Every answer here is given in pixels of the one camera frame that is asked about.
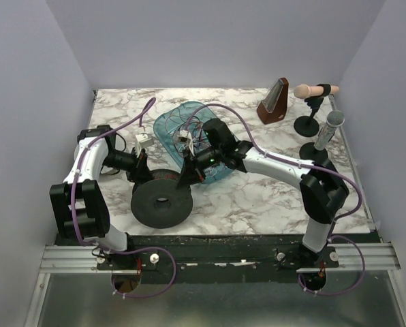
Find aluminium rail frame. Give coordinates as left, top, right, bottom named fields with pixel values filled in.
left=26, top=234, right=406, bottom=326

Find dark grey perforated spool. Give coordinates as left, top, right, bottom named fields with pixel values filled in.
left=131, top=168, right=193, bottom=229

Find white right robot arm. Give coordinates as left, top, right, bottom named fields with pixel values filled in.
left=178, top=119, right=349, bottom=253

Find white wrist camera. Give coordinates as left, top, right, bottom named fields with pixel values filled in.
left=174, top=129, right=195, bottom=155
left=134, top=127, right=154, bottom=157

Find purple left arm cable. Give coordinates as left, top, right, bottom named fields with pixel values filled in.
left=69, top=97, right=178, bottom=300

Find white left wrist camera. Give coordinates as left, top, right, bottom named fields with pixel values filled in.
left=134, top=127, right=154, bottom=157

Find tangled wire bundle in bin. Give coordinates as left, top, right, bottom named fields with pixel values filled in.
left=165, top=114, right=231, bottom=181

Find white perforated spool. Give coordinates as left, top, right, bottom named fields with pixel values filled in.
left=74, top=144, right=80, bottom=165

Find black stand of silver microphone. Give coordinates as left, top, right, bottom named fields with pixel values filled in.
left=299, top=142, right=328, bottom=163

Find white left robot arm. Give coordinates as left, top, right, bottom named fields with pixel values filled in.
left=49, top=125, right=153, bottom=252

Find brown wooden metronome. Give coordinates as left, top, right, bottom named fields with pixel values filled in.
left=257, top=78, right=289, bottom=125

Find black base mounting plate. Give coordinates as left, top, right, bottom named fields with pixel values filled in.
left=40, top=232, right=386, bottom=284

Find teal transparent plastic bin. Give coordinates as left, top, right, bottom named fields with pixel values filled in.
left=153, top=101, right=233, bottom=184

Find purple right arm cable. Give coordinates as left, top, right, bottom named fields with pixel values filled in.
left=182, top=104, right=366, bottom=296

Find silver mesh microphone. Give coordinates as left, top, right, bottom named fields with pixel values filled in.
left=313, top=110, right=345, bottom=151

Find thin red wire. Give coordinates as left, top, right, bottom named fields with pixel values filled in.
left=151, top=172, right=182, bottom=181

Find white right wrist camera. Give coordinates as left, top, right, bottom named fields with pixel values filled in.
left=174, top=129, right=195, bottom=155

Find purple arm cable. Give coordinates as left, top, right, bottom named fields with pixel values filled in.
left=69, top=97, right=178, bottom=300
left=182, top=104, right=366, bottom=296

